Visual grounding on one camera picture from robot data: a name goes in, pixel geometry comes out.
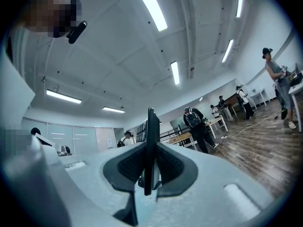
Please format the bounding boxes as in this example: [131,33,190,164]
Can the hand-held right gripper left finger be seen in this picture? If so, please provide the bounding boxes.
[59,142,147,227]

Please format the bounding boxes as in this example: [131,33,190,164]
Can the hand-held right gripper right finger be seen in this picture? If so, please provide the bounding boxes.
[139,142,276,227]

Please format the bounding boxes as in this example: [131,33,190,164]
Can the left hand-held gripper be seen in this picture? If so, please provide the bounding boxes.
[34,132,72,157]

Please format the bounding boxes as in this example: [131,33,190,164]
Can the black calculator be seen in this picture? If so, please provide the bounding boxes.
[143,107,161,196]

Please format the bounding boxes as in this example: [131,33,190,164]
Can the glass partition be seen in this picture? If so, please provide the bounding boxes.
[21,117,125,156]

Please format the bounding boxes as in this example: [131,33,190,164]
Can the light blue floral tablecloth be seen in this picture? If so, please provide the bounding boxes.
[138,192,159,222]

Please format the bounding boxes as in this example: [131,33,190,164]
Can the wooden table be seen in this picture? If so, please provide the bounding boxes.
[166,131,198,151]

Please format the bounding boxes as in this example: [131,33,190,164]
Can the black railing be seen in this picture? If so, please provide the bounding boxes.
[159,126,191,142]

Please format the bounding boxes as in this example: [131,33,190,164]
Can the white work table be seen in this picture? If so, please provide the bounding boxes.
[205,116,229,140]

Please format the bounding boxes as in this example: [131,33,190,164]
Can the brown wooden cabinet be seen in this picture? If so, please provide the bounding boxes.
[224,92,244,116]

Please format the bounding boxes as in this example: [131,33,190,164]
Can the person's dark jacket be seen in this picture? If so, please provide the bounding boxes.
[5,35,14,63]

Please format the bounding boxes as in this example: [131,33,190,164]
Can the long white desk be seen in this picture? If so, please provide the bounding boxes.
[249,88,268,109]

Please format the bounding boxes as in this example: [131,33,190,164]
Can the person's head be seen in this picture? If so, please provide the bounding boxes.
[22,0,83,39]

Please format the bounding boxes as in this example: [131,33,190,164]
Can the black box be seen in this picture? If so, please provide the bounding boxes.
[289,71,303,87]

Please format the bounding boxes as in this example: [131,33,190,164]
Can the black wall frames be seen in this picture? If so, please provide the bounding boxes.
[136,119,149,143]

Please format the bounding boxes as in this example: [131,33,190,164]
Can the white extension cord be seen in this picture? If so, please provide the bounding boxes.
[220,113,284,140]

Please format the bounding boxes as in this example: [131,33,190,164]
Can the black head camera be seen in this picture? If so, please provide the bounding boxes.
[65,20,88,44]

